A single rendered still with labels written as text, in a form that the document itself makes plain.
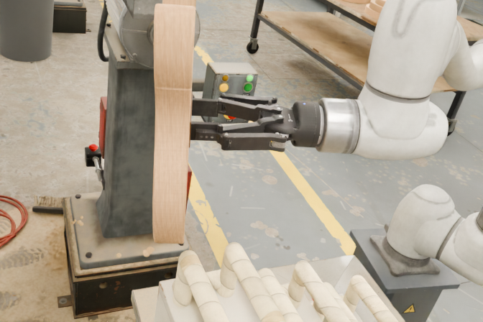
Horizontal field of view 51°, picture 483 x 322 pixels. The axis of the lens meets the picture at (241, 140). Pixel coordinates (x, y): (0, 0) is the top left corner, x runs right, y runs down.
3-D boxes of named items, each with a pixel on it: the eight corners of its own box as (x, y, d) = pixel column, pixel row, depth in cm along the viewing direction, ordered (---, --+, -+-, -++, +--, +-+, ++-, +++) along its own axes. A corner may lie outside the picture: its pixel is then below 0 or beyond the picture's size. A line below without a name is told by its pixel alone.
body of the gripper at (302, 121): (317, 158, 82) (260, 155, 81) (308, 130, 89) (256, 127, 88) (325, 118, 78) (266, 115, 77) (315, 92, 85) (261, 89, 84)
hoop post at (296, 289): (281, 298, 102) (291, 264, 98) (295, 295, 104) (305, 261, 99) (289, 310, 100) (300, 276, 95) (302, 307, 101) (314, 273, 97)
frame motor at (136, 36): (100, 26, 188) (103, -46, 175) (170, 29, 198) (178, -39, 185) (119, 72, 156) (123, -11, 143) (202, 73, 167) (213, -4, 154)
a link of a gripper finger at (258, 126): (278, 134, 83) (282, 138, 82) (215, 144, 79) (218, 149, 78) (281, 113, 81) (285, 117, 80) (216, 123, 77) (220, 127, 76)
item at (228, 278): (213, 285, 91) (221, 246, 87) (229, 282, 93) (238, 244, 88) (221, 299, 89) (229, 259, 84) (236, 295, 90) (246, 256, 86)
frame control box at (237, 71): (173, 107, 198) (181, 45, 185) (224, 106, 207) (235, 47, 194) (191, 141, 179) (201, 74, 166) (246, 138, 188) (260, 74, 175)
